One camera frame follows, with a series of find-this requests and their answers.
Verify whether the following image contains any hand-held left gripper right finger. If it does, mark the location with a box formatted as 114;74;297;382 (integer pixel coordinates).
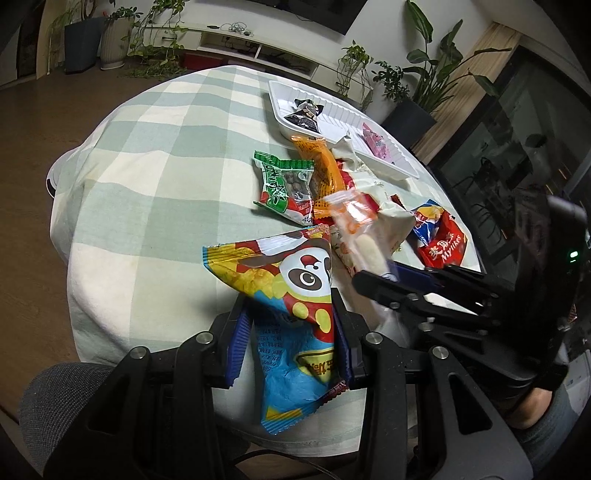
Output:
330;288;532;480

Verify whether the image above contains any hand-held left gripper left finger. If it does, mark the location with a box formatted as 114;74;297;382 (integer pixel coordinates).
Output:
44;295;254;480

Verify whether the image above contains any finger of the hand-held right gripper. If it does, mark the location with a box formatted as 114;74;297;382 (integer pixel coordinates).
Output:
353;269;509;370
392;262;518;308

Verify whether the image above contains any red and blue snack packet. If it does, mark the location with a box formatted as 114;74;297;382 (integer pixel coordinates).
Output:
410;199;468;268

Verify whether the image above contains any clear packet of white sticks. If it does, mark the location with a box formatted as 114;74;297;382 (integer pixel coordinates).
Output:
323;189;393;278

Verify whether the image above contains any cream white snack packet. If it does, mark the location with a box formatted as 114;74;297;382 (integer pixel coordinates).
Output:
332;134;416;259

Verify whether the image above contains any large blue chip bag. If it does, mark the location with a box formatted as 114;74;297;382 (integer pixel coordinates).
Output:
202;228;349;437

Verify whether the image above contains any orange snack packet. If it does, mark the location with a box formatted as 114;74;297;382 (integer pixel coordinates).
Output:
291;134;356;227

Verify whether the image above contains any green snack packet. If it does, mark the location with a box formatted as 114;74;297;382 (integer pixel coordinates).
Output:
252;150;317;227

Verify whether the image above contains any white plastic tray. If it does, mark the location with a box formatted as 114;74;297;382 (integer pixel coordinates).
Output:
268;80;421;180

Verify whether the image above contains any person's right forearm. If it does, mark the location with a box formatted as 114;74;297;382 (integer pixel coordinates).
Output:
505;383;583;474

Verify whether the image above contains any pink snack packet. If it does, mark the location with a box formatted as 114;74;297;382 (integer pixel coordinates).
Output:
361;121;402;164

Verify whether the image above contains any large-leaf plant in dark pot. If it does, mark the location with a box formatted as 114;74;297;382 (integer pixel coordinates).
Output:
382;0;513;148

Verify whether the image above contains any green checkered tablecloth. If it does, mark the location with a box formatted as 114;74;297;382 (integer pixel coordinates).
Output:
48;65;483;455

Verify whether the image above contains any black snack packet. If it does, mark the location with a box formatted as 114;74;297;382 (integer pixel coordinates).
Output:
284;98;324;137

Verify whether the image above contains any grey fabric chair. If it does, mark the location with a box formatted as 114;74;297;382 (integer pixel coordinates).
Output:
18;362;250;480

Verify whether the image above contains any bushy plant in white pot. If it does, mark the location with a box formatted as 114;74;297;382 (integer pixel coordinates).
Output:
372;60;411;104

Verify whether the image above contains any trailing vine plant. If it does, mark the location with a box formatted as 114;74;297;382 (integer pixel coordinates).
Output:
336;41;376;112

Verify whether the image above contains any black television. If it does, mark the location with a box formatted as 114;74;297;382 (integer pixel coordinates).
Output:
256;0;361;35

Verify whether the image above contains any red storage box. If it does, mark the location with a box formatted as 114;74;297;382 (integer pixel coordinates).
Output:
185;52;218;70

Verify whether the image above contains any white television cabinet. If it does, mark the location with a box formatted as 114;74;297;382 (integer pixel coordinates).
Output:
185;23;356;81

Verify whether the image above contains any vine plant in ribbed pot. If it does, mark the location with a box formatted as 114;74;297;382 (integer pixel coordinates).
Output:
100;0;195;79

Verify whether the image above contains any tall plant in grey planter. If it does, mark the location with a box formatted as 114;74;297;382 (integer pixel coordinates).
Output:
46;0;107;75

